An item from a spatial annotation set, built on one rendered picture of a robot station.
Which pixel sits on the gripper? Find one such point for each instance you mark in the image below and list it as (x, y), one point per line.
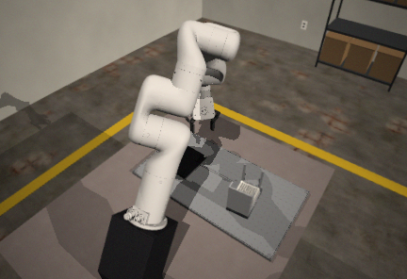
(203, 110)

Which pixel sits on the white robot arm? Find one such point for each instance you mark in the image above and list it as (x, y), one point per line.
(202, 49)

